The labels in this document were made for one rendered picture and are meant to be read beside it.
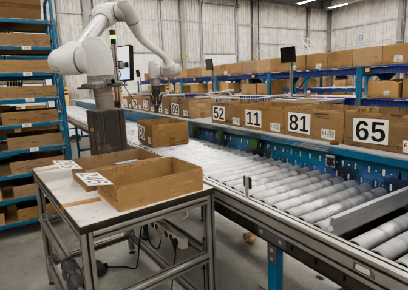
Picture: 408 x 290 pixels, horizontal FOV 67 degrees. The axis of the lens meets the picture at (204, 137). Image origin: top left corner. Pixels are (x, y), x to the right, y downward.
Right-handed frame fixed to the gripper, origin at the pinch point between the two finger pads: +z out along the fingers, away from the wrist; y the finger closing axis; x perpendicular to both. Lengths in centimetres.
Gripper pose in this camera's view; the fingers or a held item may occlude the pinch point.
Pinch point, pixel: (156, 108)
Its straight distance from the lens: 273.9
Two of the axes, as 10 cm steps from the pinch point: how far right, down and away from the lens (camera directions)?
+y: -8.5, 1.3, -5.0
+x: 5.2, 1.3, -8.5
